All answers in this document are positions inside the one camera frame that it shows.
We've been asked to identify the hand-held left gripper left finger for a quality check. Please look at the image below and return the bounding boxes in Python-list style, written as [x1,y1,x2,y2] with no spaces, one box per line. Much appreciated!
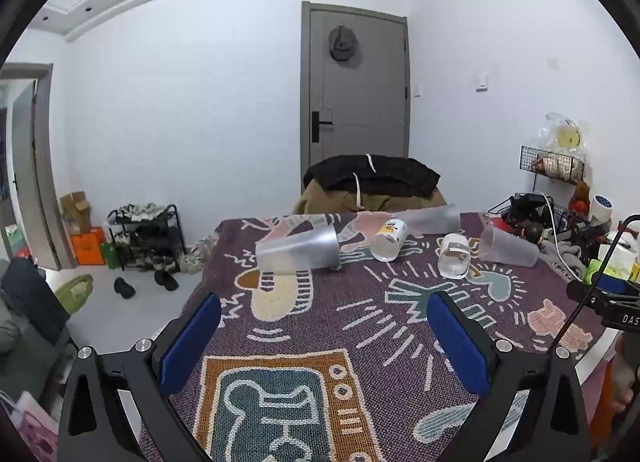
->
[57,292,223,462]

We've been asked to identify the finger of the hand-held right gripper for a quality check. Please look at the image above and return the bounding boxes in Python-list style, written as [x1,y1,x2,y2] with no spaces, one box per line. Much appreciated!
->
[566,215,640,304]

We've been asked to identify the large frosted plastic cup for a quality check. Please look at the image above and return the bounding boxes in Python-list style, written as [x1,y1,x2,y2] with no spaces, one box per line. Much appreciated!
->
[255,225,344,275]

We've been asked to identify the green slipper cushion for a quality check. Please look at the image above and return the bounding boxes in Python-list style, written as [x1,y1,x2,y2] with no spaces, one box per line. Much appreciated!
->
[54,273,95,314]

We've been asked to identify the clear plastic bag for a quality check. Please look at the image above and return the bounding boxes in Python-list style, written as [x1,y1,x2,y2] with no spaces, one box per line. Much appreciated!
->
[541,112,587,154]

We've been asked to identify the clear cup with white handle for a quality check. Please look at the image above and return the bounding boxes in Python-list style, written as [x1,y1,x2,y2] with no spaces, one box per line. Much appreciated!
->
[437,233,474,279]

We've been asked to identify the red toy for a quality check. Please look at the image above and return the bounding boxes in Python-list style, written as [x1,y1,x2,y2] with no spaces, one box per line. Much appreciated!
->
[571,181,591,213]

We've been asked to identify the orange box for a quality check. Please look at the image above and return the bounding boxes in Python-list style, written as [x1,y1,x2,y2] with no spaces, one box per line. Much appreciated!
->
[70,227,107,267]

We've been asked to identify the clear cup with yellow label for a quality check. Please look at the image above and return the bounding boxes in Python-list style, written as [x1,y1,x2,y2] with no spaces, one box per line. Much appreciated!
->
[370,217,409,263]

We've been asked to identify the person's right hand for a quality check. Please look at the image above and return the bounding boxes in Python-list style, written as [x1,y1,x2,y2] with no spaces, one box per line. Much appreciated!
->
[611,335,640,443]

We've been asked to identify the grey hat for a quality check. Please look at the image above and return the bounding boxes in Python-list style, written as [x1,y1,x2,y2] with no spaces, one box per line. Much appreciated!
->
[327,24,360,64]

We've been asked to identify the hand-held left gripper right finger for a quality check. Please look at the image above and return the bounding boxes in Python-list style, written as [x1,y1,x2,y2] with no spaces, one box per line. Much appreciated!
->
[425,291,593,462]

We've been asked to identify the black wire wall basket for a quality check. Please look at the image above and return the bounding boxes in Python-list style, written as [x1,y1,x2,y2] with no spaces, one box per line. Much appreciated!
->
[520,145,586,186]

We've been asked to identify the grey side door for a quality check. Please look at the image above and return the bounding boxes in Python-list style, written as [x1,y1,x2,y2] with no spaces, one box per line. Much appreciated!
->
[0,62,64,271]

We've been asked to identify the grey cloth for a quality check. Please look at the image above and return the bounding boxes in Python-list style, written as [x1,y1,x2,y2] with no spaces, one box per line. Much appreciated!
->
[537,237,588,277]

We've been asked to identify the black shoe rack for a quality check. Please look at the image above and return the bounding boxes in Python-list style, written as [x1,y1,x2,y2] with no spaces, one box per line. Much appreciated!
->
[106,203,187,271]

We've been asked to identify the black door lock handle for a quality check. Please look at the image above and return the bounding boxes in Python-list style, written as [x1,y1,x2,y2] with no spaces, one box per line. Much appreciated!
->
[311,111,334,143]

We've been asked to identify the green bag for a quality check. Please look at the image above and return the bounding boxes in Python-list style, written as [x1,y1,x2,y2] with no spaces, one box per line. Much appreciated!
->
[99,241,121,271]

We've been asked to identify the brown chair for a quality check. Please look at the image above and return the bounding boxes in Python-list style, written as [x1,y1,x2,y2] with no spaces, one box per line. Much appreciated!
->
[292,177,447,216]

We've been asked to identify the cardboard box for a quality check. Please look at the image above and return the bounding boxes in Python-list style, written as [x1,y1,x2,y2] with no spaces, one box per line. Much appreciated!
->
[59,191,93,236]

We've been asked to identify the black jacket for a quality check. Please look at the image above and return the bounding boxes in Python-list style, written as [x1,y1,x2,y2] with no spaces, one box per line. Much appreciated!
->
[303,154,442,196]

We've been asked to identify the white tape roll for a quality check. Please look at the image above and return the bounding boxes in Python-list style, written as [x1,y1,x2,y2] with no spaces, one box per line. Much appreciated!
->
[591,194,616,223]

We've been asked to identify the white tissue pack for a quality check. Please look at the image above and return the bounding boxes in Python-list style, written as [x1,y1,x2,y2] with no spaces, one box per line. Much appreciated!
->
[598,241,637,278]

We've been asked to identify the purple printed blanket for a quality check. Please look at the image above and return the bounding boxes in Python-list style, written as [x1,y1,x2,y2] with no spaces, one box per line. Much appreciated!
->
[135,211,609,462]

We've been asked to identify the white cable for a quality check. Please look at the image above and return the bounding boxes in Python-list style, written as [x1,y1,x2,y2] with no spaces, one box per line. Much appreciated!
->
[544,196,586,279]

